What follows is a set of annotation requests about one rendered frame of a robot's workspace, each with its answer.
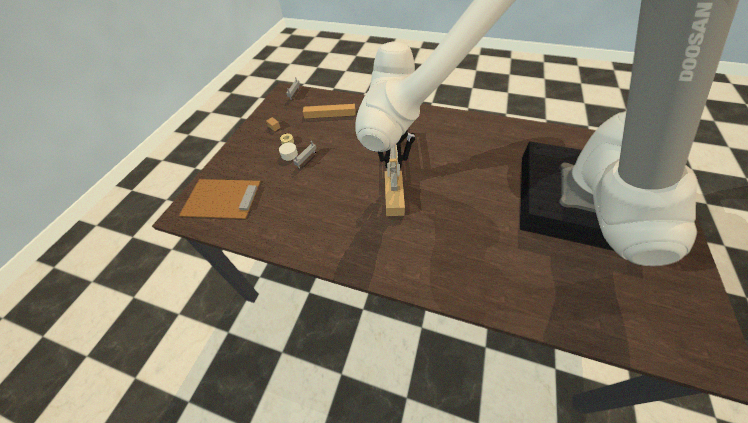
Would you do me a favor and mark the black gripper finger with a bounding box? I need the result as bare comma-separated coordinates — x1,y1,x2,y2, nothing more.
378,149,391,177
397,132,415,176

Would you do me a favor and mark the brown clipboard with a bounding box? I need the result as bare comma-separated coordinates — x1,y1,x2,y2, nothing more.
179,179,260,219

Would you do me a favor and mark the cream short cylinder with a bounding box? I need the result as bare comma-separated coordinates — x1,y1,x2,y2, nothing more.
279,143,298,161

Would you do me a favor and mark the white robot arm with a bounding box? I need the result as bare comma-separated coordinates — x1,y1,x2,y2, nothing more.
355,0,739,266

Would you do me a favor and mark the small brown cube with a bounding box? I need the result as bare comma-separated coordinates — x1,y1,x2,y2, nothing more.
266,117,281,132

